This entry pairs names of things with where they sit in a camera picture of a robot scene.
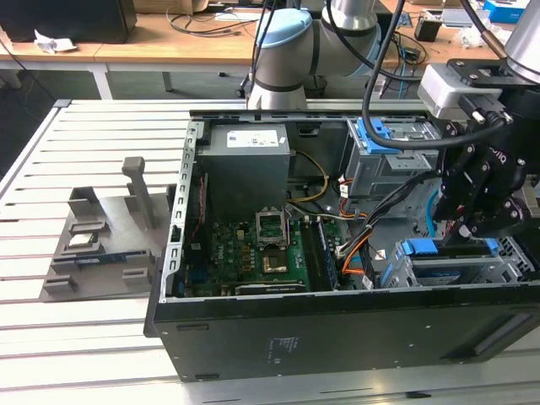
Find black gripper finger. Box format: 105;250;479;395
466;197;529;240
434;142;493;249

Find blue data wire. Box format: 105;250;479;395
424;188;442;238

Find grey metal disk bay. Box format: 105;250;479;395
343;117;444;200
377;235;533;290

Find clear plastic bags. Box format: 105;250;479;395
454;24;514;50

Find blue cardboard box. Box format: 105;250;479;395
483;0;529;23

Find grey flat box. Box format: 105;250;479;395
440;8;493;29

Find black square container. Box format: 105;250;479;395
414;19;443;43

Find dark RAM stick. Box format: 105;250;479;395
316;219;341;291

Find CPU socket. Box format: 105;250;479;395
260;248;292;278

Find metal socket cover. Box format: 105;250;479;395
256;208;290;248

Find grey power supply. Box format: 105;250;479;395
196;124;293;220

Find black graphics card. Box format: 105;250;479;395
234;281;311;297

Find black PC case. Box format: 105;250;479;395
143;108;540;383

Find green motherboard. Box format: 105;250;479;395
181;214;343;296

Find grey parts rack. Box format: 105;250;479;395
40;155;178;305

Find blue RAM stick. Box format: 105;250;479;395
75;251;147;267

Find black monitor box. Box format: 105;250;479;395
0;0;138;45

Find crumpled white paper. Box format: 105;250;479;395
33;29;79;55

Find black wire bundle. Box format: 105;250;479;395
337;168;444;262

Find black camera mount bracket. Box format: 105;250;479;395
445;57;528;89

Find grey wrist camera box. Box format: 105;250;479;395
417;62;478;120

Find black cable brown sleeve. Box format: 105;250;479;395
459;0;510;62

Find red wire white connector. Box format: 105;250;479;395
337;175;360;220

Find wooden desk white frame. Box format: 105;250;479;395
370;0;520;99
0;8;262;101

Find thick black camera cable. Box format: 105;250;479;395
361;0;514;151

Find yellow black wire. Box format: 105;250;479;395
286;149;332;206

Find orange wire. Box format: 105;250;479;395
342;235;373;278

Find red black twisted wire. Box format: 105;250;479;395
189;172;210;254

